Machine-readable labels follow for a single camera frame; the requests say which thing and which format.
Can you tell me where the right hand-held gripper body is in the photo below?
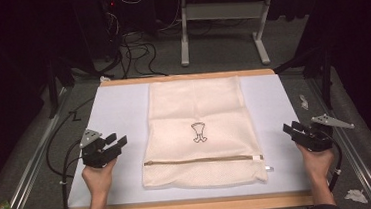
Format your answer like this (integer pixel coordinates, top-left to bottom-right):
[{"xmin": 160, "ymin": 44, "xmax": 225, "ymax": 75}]
[{"xmin": 293, "ymin": 110, "xmax": 357, "ymax": 154}]

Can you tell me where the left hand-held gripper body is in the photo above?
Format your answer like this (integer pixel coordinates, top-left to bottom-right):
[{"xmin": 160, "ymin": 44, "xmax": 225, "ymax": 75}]
[{"xmin": 77, "ymin": 126, "xmax": 120, "ymax": 171}]

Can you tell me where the cream mesh laundry bag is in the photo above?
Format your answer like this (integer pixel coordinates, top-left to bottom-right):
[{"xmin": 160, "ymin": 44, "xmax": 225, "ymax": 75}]
[{"xmin": 135, "ymin": 73, "xmax": 276, "ymax": 193}]

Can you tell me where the person's left hand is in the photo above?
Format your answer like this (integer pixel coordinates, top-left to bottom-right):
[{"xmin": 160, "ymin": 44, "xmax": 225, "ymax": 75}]
[{"xmin": 80, "ymin": 157, "xmax": 122, "ymax": 205}]

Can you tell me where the person's right hand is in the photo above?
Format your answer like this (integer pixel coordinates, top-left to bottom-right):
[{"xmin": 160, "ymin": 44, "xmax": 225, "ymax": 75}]
[{"xmin": 296, "ymin": 140, "xmax": 337, "ymax": 189}]

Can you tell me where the small crumpled white tissue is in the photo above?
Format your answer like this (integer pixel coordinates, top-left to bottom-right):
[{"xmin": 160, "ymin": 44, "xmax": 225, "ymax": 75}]
[{"xmin": 298, "ymin": 93, "xmax": 310, "ymax": 112}]

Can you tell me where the white table mat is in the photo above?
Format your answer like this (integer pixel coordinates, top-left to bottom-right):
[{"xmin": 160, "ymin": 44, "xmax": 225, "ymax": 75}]
[{"xmin": 58, "ymin": 69, "xmax": 313, "ymax": 209}]

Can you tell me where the black stand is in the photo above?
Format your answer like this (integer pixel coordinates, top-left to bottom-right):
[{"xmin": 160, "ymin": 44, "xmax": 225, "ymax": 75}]
[
  {"xmin": 42, "ymin": 54, "xmax": 79, "ymax": 120},
  {"xmin": 269, "ymin": 37, "xmax": 340, "ymax": 115}
]

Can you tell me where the large crumpled white tissue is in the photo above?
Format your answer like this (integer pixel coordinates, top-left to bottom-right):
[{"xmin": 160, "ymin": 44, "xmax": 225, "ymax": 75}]
[{"xmin": 343, "ymin": 187, "xmax": 370, "ymax": 206}]

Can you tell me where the wooden table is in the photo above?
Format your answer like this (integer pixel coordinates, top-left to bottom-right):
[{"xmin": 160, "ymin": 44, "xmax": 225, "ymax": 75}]
[{"xmin": 55, "ymin": 63, "xmax": 317, "ymax": 209}]

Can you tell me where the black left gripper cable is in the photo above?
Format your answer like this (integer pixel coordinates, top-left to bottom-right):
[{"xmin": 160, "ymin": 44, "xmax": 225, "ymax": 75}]
[{"xmin": 56, "ymin": 138, "xmax": 89, "ymax": 209}]

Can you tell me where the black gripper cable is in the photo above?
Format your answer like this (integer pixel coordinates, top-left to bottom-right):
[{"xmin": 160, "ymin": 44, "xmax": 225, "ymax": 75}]
[
  {"xmin": 56, "ymin": 138, "xmax": 89, "ymax": 209},
  {"xmin": 322, "ymin": 131, "xmax": 347, "ymax": 193}
]

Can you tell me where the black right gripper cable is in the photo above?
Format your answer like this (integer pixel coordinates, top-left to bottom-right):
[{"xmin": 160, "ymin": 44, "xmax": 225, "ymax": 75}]
[{"xmin": 322, "ymin": 131, "xmax": 347, "ymax": 193}]

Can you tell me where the metal floor rail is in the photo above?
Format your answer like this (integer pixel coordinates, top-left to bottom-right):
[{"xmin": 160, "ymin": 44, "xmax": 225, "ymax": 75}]
[
  {"xmin": 0, "ymin": 86, "xmax": 82, "ymax": 209},
  {"xmin": 305, "ymin": 73, "xmax": 371, "ymax": 209}
]

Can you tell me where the long black floor cable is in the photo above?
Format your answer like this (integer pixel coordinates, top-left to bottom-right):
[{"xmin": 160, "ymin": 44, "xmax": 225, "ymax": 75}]
[{"xmin": 41, "ymin": 97, "xmax": 103, "ymax": 181}]

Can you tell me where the tangle of black cables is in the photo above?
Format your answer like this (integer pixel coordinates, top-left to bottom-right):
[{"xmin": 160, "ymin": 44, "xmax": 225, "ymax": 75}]
[{"xmin": 96, "ymin": 0, "xmax": 187, "ymax": 83}]

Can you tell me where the white desk frame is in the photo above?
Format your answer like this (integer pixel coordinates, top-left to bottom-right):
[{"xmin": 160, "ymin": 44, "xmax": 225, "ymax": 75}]
[{"xmin": 175, "ymin": 0, "xmax": 323, "ymax": 73}]

